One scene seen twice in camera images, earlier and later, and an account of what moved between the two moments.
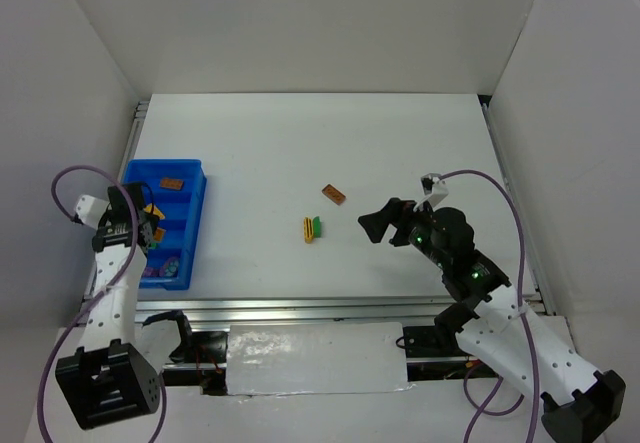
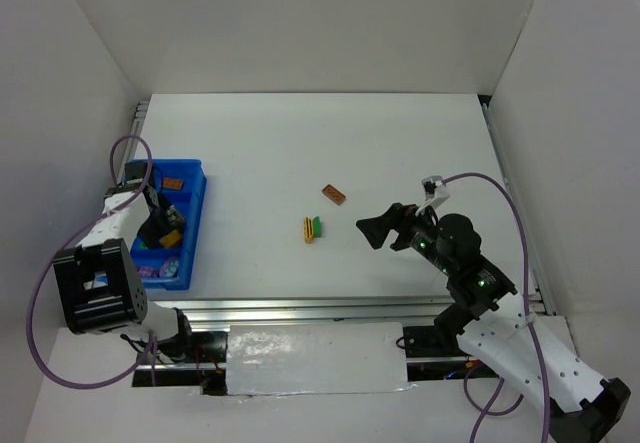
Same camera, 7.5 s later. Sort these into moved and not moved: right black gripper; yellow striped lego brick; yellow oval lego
Moved: yellow oval lego
Not moved: yellow striped lego brick; right black gripper
